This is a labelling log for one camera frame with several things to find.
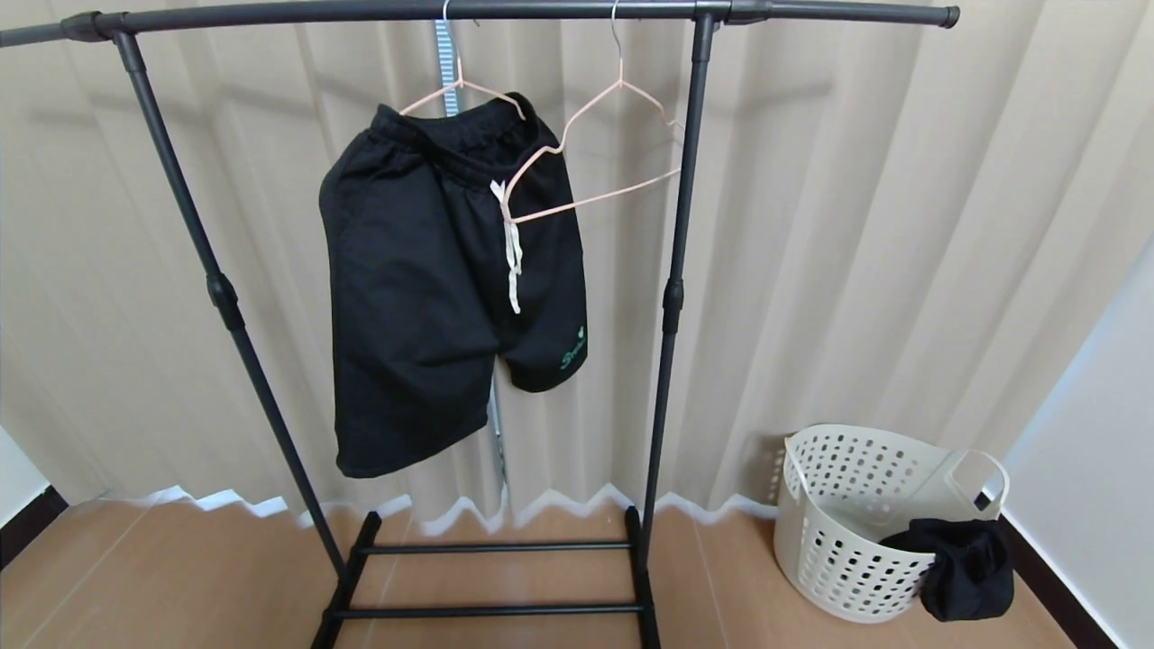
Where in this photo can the black garment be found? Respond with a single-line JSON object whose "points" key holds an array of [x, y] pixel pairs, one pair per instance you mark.
{"points": [[969, 568], [406, 315]]}

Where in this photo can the pink clothes hanger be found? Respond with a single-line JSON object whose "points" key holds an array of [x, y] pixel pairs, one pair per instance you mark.
{"points": [[595, 196], [469, 86]]}

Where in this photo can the black clothes rack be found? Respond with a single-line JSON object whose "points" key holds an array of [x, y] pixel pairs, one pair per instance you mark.
{"points": [[672, 297]]}

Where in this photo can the white laundry basket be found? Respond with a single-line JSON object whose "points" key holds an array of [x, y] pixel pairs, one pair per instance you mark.
{"points": [[838, 541]]}

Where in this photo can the beige curtain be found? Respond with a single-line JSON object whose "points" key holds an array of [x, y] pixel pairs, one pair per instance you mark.
{"points": [[902, 225]]}

